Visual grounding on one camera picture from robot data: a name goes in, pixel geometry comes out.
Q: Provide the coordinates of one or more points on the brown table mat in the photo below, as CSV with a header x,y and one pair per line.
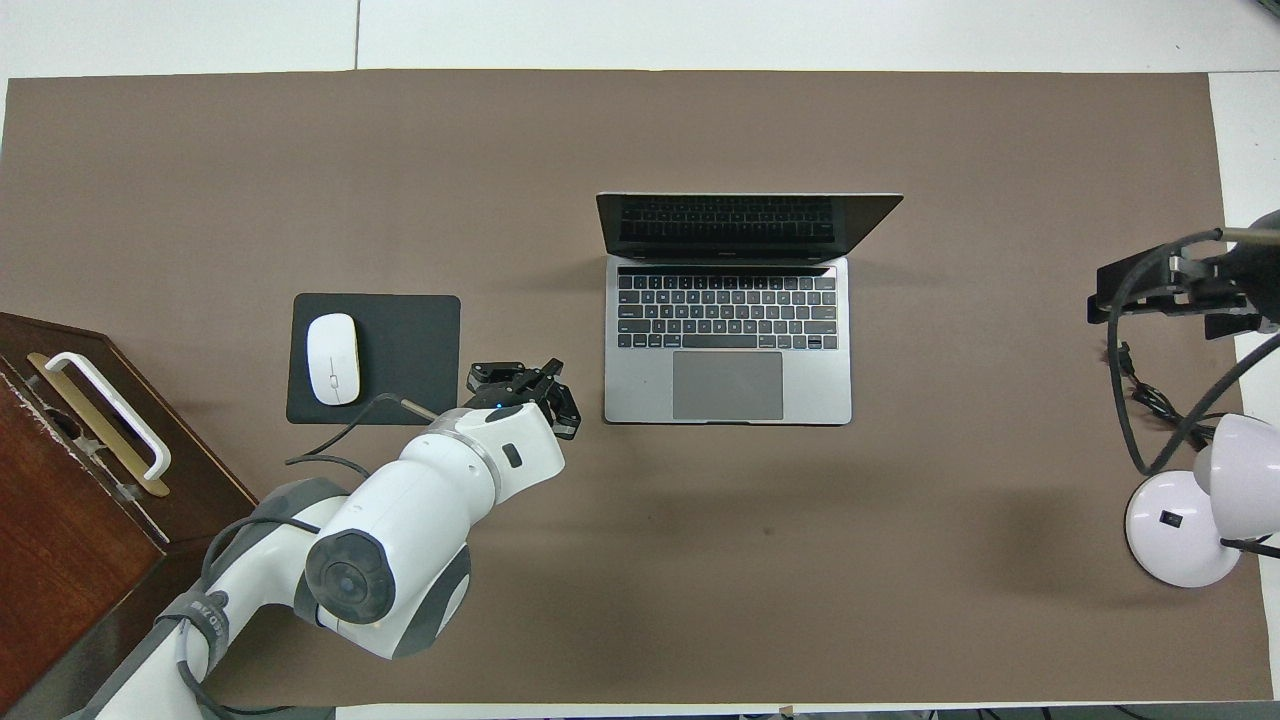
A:
x,y
640,150

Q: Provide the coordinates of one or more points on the silver Apple laptop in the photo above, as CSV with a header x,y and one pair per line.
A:
x,y
730,385

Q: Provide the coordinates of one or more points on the white computer mouse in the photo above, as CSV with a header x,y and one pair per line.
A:
x,y
333,360

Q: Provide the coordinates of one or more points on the dark wooden box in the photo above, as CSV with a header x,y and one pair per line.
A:
x,y
70,540

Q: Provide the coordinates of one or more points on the black mouse pad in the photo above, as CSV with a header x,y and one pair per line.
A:
x,y
410,340

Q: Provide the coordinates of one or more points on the white desk lamp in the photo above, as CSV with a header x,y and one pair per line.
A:
x,y
1170,520

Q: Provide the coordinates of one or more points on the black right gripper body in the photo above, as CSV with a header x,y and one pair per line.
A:
x,y
1258,270

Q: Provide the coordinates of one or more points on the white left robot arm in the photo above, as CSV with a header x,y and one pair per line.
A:
x,y
420,520

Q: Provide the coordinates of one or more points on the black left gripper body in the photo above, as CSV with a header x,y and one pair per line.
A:
x,y
520,395

